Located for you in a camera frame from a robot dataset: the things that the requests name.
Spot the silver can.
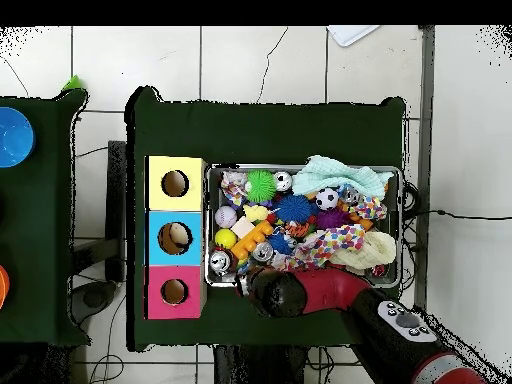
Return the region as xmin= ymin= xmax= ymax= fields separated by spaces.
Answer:
xmin=251 ymin=240 xmax=276 ymax=264

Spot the wooden box with three holes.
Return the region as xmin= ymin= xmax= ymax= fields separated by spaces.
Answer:
xmin=144 ymin=155 xmax=208 ymax=320

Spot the shallow clear mesh bin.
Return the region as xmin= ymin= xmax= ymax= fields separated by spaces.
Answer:
xmin=204 ymin=162 xmax=404 ymax=289

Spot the green spiky ball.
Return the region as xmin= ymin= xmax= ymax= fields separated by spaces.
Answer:
xmin=244 ymin=169 xmax=278 ymax=204

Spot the orange toy brick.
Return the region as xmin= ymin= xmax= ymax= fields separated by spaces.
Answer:
xmin=230 ymin=219 xmax=275 ymax=261

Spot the white baseball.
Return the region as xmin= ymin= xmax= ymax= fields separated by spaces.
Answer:
xmin=214 ymin=205 xmax=239 ymax=230

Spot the blue spiky ball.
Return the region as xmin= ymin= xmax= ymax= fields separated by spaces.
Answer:
xmin=274 ymin=194 xmax=314 ymax=224

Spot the yellow ball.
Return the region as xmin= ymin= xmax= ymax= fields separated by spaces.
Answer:
xmin=214 ymin=228 xmax=238 ymax=250

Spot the black and white soccer ball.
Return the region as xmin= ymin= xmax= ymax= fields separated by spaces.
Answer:
xmin=315 ymin=187 xmax=341 ymax=212

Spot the purple spiky ball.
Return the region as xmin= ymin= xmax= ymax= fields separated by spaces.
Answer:
xmin=315 ymin=208 xmax=352 ymax=231

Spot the polka dot cloth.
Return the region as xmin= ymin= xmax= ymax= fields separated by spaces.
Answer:
xmin=275 ymin=223 xmax=368 ymax=273

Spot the mint green cloth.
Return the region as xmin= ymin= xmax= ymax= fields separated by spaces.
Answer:
xmin=291 ymin=154 xmax=395 ymax=200

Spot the cream knitted cloth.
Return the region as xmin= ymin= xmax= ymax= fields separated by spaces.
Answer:
xmin=329 ymin=230 xmax=398 ymax=271

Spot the white tray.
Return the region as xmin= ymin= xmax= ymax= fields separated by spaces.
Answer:
xmin=326 ymin=25 xmax=381 ymax=48

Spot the dark green side tablecloth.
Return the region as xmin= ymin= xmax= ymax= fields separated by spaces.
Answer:
xmin=0 ymin=88 xmax=91 ymax=348

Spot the small green object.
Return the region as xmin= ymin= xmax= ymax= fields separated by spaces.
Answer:
xmin=60 ymin=74 xmax=84 ymax=92

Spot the blue bowl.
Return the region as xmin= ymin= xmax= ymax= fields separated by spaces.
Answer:
xmin=0 ymin=106 xmax=37 ymax=169

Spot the orange bowl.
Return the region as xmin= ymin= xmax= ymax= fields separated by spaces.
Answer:
xmin=0 ymin=264 xmax=11 ymax=312

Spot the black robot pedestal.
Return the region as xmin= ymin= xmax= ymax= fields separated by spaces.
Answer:
xmin=213 ymin=344 xmax=310 ymax=384

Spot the black cable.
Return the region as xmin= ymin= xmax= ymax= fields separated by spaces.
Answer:
xmin=403 ymin=208 xmax=512 ymax=222

